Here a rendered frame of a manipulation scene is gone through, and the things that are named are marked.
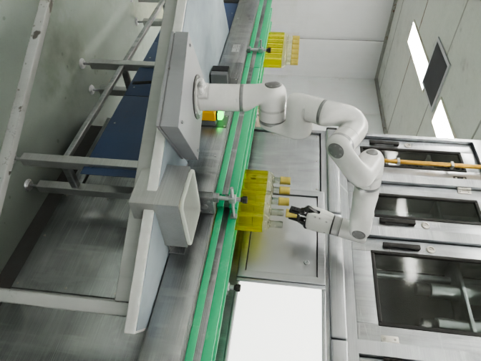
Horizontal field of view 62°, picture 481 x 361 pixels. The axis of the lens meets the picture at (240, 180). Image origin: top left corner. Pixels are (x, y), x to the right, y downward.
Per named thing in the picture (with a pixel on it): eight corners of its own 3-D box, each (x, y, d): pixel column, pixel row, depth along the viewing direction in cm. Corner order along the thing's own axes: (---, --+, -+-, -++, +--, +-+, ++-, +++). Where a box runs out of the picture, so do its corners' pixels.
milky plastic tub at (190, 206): (166, 246, 136) (191, 248, 135) (153, 204, 120) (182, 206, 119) (178, 206, 148) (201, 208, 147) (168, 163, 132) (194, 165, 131)
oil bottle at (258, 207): (217, 217, 162) (270, 221, 159) (217, 208, 158) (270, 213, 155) (220, 206, 166) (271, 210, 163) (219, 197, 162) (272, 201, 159)
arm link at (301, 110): (330, 94, 130) (325, 137, 140) (268, 79, 142) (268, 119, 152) (316, 105, 124) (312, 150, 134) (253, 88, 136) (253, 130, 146)
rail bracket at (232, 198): (215, 218, 153) (247, 221, 151) (211, 189, 140) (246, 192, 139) (216, 212, 155) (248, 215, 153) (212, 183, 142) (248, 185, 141)
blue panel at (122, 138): (93, 201, 171) (190, 210, 166) (79, 172, 158) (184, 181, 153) (180, 26, 278) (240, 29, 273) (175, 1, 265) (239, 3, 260)
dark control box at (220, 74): (210, 88, 192) (227, 89, 191) (209, 74, 186) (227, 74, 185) (213, 79, 197) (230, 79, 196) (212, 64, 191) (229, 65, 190)
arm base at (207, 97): (190, 99, 131) (237, 100, 130) (194, 66, 135) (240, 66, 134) (198, 121, 146) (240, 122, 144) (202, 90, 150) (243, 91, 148)
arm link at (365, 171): (340, 165, 144) (321, 188, 135) (344, 113, 130) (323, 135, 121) (384, 179, 135) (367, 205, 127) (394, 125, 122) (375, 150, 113)
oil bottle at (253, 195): (220, 205, 166) (271, 210, 163) (219, 197, 162) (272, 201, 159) (222, 195, 170) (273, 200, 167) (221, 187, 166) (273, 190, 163)
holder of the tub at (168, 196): (167, 253, 140) (189, 256, 139) (152, 204, 120) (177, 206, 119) (179, 215, 152) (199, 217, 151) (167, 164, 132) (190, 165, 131)
